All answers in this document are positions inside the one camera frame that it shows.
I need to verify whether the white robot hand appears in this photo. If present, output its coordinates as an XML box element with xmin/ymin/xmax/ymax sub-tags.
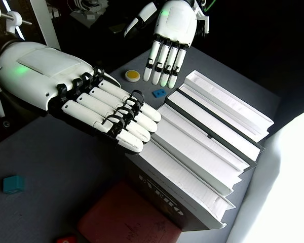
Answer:
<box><xmin>123</xmin><ymin>0</ymin><xmax>199</xmax><ymax>90</ymax></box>
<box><xmin>0</xmin><ymin>41</ymin><xmax>162</xmax><ymax>155</ymax></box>

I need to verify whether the book with pale grey cover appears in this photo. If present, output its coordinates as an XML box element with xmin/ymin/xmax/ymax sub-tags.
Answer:
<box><xmin>150</xmin><ymin>131</ymin><xmax>243</xmax><ymax>197</ymax></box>

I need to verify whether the yellow disc with white rim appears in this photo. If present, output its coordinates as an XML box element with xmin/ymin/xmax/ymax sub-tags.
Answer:
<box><xmin>125</xmin><ymin>70</ymin><xmax>141</xmax><ymax>83</ymax></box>

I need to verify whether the glowing white light strip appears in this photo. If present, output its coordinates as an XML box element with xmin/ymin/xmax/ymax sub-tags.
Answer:
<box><xmin>2</xmin><ymin>0</ymin><xmax>25</xmax><ymax>41</ymax></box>

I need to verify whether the bench with white robot parts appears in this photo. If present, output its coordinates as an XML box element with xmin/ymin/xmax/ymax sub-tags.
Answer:
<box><xmin>45</xmin><ymin>0</ymin><xmax>110</xmax><ymax>29</ymax></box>

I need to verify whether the white hardcover book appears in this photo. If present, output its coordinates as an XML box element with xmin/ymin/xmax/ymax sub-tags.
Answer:
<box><xmin>178</xmin><ymin>69</ymin><xmax>275</xmax><ymax>143</ymax></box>

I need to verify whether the book with dark grey cover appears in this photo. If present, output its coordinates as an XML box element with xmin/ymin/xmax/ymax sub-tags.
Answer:
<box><xmin>164</xmin><ymin>88</ymin><xmax>266</xmax><ymax>168</ymax></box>

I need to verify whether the teal cube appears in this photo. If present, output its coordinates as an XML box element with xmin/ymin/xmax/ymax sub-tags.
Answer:
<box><xmin>3</xmin><ymin>175</ymin><xmax>25</xmax><ymax>195</ymax></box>

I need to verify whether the book with photo cover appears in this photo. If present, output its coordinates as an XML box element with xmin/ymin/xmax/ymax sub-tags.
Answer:
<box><xmin>157</xmin><ymin>103</ymin><xmax>251</xmax><ymax>178</ymax></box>

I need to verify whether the dull red book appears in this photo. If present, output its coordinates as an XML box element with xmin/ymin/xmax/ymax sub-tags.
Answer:
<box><xmin>77</xmin><ymin>181</ymin><xmax>183</xmax><ymax>243</ymax></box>

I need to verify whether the book with black lettered cover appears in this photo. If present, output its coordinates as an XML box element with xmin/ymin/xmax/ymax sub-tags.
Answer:
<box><xmin>125</xmin><ymin>140</ymin><xmax>237</xmax><ymax>231</ymax></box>

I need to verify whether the small red block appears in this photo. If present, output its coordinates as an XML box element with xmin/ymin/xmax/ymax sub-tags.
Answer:
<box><xmin>56</xmin><ymin>235</ymin><xmax>78</xmax><ymax>243</ymax></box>

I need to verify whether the white frame post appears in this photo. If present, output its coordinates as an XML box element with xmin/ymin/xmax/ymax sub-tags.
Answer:
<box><xmin>29</xmin><ymin>0</ymin><xmax>61</xmax><ymax>51</ymax></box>

